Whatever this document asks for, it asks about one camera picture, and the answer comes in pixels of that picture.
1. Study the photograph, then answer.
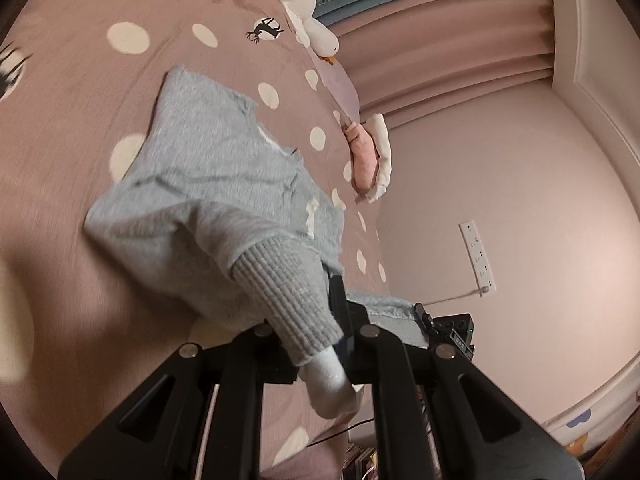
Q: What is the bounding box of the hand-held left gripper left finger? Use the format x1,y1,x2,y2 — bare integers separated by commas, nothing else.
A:
57,324,301,480

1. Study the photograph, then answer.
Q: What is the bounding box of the pink curtain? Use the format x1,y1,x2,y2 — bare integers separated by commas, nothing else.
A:
325,0,558,131

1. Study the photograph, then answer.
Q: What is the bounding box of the thin black cable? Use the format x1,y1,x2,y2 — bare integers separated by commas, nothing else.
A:
307,417,376,448

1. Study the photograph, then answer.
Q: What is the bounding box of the pink polka-dot blanket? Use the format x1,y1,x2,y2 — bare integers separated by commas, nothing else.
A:
0,0,388,480

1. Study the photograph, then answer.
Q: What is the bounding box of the white charging cable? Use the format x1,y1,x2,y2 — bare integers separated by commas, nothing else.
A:
422,285,493,307

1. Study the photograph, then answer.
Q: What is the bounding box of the pink folded garment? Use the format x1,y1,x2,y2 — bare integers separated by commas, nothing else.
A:
345,120,381,192

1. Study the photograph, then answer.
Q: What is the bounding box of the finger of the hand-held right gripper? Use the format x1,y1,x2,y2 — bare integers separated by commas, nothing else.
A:
412,302,436,333

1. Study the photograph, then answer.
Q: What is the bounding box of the white wall socket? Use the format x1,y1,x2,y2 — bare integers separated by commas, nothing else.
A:
459,219,497,297

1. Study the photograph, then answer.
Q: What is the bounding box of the printed white cloth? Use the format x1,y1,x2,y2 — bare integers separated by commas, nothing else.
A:
542,395,631,461

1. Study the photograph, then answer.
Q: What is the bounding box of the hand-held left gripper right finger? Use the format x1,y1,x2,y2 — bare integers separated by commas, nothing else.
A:
327,274,586,480

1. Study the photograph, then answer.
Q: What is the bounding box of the light blue sweatshirt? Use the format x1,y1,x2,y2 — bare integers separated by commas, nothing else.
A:
84,65,431,418

